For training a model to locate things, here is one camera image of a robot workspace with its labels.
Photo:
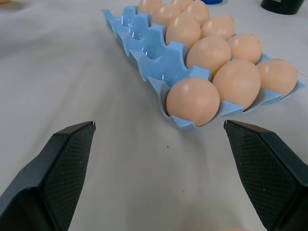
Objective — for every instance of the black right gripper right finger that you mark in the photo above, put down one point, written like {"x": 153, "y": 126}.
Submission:
{"x": 262, "y": 173}

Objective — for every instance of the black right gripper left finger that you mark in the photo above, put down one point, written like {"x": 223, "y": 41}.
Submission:
{"x": 55, "y": 173}

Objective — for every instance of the blue plastic egg tray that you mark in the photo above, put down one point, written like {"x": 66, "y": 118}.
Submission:
{"x": 149, "y": 50}

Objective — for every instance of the beige egg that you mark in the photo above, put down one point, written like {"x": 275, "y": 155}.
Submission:
{"x": 198, "y": 10}
{"x": 219, "y": 25}
{"x": 166, "y": 13}
{"x": 278, "y": 77}
{"x": 208, "y": 54}
{"x": 149, "y": 4}
{"x": 183, "y": 30}
{"x": 192, "y": 101}
{"x": 181, "y": 1}
{"x": 246, "y": 48}
{"x": 237, "y": 83}

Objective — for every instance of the black round container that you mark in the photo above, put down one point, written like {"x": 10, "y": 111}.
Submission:
{"x": 281, "y": 6}

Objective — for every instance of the blue object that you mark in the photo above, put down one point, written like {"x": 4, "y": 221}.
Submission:
{"x": 213, "y": 1}

